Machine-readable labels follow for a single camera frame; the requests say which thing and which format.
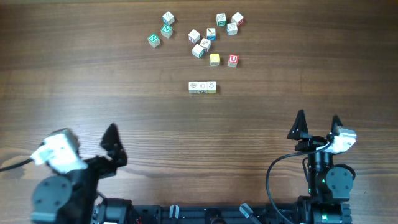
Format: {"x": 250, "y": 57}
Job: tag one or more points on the red picture wooden block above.
{"x": 193, "y": 87}

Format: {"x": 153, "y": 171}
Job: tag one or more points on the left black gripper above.
{"x": 107, "y": 168}

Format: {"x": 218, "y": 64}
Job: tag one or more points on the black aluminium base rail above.
{"x": 228, "y": 214}

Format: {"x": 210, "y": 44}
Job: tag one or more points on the red sided corner block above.
{"x": 237, "y": 18}

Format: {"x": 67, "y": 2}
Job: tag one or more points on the green Z wooden block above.
{"x": 221, "y": 19}

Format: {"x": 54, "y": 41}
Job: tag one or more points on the white red-sided block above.
{"x": 194, "y": 36}

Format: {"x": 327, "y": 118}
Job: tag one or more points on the teal sided wooden block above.
{"x": 198, "y": 51}

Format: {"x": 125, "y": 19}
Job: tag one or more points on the green n block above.
{"x": 154, "y": 40}
{"x": 166, "y": 31}

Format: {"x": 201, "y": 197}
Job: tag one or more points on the black picture wooden block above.
{"x": 202, "y": 87}

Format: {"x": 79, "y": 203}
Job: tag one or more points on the blue pattern wooden block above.
{"x": 168, "y": 18}

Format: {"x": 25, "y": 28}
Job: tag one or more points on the blue brush picture block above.
{"x": 211, "y": 33}

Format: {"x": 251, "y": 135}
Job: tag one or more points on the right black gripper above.
{"x": 310, "y": 142}

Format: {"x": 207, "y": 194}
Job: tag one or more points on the lower green N block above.
{"x": 154, "y": 40}

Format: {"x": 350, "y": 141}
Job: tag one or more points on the yellow sided picture block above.
{"x": 211, "y": 87}

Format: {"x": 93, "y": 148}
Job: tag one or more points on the red pattern tilted block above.
{"x": 206, "y": 44}

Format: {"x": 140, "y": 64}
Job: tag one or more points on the upper green N block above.
{"x": 166, "y": 31}

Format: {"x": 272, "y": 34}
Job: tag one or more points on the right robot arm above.
{"x": 329, "y": 184}

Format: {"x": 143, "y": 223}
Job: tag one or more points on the red U wooden block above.
{"x": 233, "y": 60}

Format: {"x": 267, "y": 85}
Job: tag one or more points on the yellow wooden block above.
{"x": 214, "y": 59}

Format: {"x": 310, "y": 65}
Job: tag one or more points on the blue sided picture block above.
{"x": 232, "y": 29}

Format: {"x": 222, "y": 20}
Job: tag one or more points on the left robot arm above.
{"x": 69, "y": 195}

